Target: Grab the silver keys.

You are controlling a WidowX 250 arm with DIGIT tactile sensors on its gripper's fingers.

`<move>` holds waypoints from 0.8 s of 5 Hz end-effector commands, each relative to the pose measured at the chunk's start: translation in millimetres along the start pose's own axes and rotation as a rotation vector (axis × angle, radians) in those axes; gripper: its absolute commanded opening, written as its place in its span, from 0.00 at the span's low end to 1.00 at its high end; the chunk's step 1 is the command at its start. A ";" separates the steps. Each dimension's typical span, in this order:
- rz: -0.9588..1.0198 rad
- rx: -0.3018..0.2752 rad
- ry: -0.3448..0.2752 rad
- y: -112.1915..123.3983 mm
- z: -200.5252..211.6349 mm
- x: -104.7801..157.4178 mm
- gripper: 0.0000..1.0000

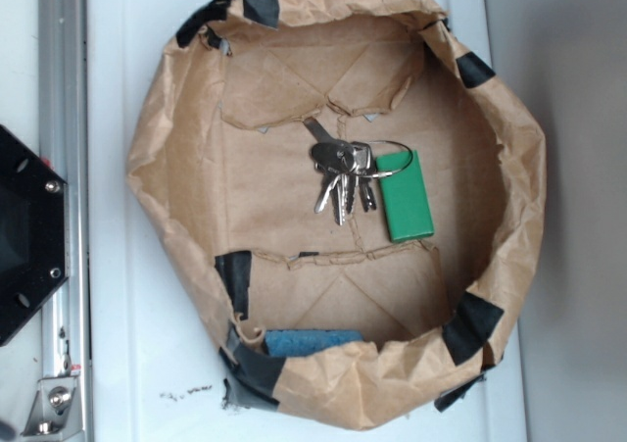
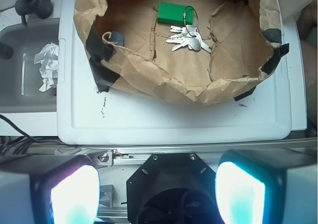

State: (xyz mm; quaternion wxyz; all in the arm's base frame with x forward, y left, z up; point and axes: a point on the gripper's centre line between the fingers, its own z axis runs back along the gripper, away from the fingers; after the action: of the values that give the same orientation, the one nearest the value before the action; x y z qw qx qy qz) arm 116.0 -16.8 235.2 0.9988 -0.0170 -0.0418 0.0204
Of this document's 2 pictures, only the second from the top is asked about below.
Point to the silver keys on ring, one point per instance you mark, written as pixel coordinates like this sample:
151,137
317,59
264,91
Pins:
188,36

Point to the blue sponge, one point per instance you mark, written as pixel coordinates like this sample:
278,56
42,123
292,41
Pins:
117,38

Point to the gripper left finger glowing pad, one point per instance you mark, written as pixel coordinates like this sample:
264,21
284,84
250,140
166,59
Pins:
48,189

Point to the black octagonal mount plate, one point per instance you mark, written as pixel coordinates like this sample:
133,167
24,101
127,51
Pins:
172,188

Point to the grey plastic tray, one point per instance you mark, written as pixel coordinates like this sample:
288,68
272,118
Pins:
20,77

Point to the metal corner bracket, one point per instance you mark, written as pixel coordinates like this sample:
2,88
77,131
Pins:
102,159

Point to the black camera mount knob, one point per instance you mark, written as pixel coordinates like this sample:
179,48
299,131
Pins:
41,8

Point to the torn brown paper bag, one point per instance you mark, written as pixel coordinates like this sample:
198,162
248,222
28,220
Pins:
245,36

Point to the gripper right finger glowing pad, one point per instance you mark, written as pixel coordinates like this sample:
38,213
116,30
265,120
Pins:
268,186

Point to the crumpled white paper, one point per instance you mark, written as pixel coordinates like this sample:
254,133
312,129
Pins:
48,58

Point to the aluminium extrusion rail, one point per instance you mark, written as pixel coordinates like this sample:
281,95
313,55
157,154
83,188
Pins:
129,155

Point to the green plastic block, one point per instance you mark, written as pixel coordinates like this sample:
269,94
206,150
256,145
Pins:
175,14

